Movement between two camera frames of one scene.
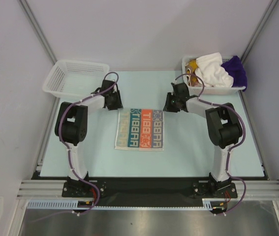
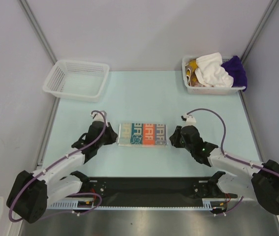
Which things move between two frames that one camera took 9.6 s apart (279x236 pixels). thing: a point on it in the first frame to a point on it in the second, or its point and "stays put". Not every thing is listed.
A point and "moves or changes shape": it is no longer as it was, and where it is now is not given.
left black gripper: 118,104 to 112,134
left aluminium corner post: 38,31 stays put
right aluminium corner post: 263,20 stays put
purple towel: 235,67 stays put
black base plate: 181,189 stays put
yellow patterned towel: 191,66 stays put
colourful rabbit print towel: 140,130 moves or changes shape
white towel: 209,67 stays put
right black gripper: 170,105 to 179,138
